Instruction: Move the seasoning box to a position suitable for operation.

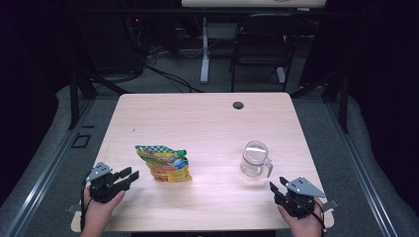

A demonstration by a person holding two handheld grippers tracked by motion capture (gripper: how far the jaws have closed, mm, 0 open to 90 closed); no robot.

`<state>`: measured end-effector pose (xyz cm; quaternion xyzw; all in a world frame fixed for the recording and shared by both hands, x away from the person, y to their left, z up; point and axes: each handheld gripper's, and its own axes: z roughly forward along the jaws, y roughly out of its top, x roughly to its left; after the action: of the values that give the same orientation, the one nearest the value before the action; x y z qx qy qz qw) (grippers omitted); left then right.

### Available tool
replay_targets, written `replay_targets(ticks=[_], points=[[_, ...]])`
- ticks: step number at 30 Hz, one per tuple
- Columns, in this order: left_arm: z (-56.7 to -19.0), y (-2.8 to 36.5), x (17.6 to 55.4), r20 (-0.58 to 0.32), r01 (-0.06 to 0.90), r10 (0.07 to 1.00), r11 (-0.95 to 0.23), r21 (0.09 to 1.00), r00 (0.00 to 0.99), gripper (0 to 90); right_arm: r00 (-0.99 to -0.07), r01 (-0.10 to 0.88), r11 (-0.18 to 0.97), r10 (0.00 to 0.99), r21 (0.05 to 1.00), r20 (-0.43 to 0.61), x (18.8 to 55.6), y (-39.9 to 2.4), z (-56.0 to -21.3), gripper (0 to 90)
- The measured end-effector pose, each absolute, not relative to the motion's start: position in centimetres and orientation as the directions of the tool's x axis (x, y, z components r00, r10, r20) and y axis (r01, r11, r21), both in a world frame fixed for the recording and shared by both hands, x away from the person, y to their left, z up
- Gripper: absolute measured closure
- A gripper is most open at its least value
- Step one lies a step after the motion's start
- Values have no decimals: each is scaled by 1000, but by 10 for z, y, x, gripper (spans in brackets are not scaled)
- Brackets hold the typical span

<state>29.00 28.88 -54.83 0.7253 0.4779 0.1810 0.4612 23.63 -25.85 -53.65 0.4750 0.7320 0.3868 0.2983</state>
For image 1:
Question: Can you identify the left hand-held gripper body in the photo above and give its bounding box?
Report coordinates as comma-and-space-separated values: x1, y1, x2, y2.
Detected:
86, 161, 127, 204

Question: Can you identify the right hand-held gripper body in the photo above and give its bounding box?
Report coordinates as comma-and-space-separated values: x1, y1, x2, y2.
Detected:
275, 176, 327, 219

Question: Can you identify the clear glass jar with lid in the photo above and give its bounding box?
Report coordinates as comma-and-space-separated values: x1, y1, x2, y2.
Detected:
239, 140, 274, 179

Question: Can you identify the yellow spouted pouch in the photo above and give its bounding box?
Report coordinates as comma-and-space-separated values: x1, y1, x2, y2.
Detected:
134, 145, 193, 183

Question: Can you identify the person's left hand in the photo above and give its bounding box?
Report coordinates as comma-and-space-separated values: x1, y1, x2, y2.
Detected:
82, 187, 126, 225

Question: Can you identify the person's right hand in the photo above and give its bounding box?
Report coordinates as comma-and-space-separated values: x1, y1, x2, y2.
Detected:
277, 197, 326, 237

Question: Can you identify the black metal stand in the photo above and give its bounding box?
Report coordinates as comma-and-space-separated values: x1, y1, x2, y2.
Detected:
290, 70, 350, 134
68, 70, 129, 131

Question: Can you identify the black computer tower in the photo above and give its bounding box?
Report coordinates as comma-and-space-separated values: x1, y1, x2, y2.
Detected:
77, 13, 146, 75

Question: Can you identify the black chair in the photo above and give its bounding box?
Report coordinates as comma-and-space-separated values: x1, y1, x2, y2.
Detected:
229, 13, 305, 93

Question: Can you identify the white desk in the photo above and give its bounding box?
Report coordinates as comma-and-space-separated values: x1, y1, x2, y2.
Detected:
181, 0, 327, 85

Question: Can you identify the right hand-held gripper cable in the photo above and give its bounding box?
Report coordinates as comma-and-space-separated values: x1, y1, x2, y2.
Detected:
309, 198, 328, 236

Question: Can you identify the hand-held gripper cable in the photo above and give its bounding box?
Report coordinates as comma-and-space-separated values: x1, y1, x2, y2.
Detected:
79, 179, 95, 232
309, 198, 328, 236

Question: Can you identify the left hand-held gripper cable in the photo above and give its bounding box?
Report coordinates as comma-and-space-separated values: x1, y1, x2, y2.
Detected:
79, 179, 95, 232

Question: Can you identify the aluminium floor rail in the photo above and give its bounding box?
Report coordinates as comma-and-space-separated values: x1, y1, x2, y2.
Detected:
2, 98, 95, 237
327, 98, 398, 237

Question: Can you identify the black floor cable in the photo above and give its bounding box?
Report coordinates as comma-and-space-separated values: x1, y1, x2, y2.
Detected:
143, 63, 205, 94

